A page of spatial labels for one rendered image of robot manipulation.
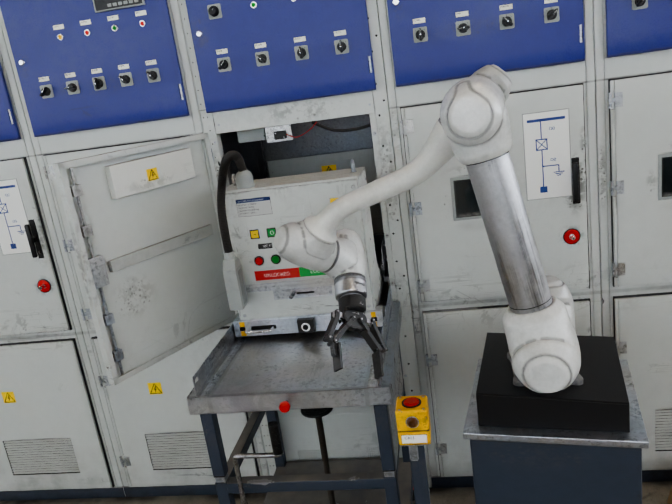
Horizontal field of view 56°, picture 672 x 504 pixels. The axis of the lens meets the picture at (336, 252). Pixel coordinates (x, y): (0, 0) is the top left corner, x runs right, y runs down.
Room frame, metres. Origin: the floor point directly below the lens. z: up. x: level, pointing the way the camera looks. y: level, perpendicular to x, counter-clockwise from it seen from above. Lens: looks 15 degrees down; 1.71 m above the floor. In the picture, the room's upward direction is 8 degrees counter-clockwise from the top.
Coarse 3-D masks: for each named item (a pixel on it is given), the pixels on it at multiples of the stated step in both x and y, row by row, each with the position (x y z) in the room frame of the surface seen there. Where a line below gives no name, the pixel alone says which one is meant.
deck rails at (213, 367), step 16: (384, 304) 2.28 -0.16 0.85; (384, 320) 1.97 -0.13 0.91; (224, 336) 2.03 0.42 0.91; (384, 336) 1.91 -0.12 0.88; (224, 352) 2.01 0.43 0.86; (384, 352) 1.85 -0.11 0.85; (208, 368) 1.85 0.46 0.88; (224, 368) 1.91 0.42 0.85; (208, 384) 1.80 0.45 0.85; (368, 384) 1.65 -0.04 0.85
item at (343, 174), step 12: (360, 168) 2.23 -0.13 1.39; (264, 180) 2.28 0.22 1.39; (276, 180) 2.23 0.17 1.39; (288, 180) 2.19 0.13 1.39; (300, 180) 2.15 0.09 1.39; (312, 180) 2.11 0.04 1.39; (324, 180) 2.06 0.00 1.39; (336, 180) 2.06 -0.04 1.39; (360, 180) 2.09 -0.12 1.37; (216, 192) 2.13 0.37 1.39; (228, 192) 2.12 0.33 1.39; (372, 228) 2.26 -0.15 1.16; (372, 240) 2.21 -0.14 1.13; (372, 252) 2.17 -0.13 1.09; (372, 264) 2.13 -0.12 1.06; (372, 276) 2.08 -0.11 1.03; (372, 288) 2.04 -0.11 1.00
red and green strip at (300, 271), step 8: (256, 272) 2.11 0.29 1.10; (264, 272) 2.11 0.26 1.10; (272, 272) 2.10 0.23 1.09; (280, 272) 2.10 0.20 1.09; (288, 272) 2.09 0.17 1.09; (296, 272) 2.09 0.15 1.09; (304, 272) 2.08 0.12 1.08; (312, 272) 2.08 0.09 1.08; (320, 272) 2.07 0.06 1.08; (256, 280) 2.12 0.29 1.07
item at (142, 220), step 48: (192, 144) 2.38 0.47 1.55; (96, 192) 2.03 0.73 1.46; (144, 192) 2.17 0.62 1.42; (192, 192) 2.34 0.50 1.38; (96, 240) 2.00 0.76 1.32; (144, 240) 2.14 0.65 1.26; (192, 240) 2.28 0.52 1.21; (96, 288) 1.94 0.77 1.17; (144, 288) 2.10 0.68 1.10; (192, 288) 2.27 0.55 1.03; (144, 336) 2.07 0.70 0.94; (192, 336) 2.23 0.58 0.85
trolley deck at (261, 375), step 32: (256, 352) 2.01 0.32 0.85; (288, 352) 1.97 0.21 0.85; (320, 352) 1.93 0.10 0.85; (352, 352) 1.90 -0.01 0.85; (224, 384) 1.80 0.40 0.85; (256, 384) 1.77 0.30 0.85; (288, 384) 1.73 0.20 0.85; (320, 384) 1.70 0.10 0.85; (352, 384) 1.68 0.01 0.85; (384, 384) 1.65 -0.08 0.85
